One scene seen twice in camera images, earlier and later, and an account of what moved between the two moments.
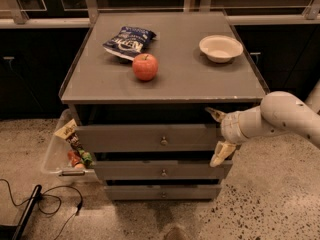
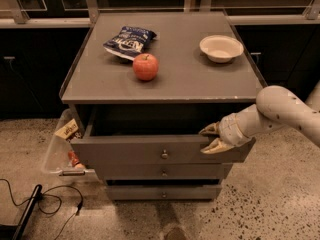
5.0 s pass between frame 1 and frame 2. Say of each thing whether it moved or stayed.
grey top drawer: moved
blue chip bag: stayed
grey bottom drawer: stayed
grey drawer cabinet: stayed
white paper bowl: stayed
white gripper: moved
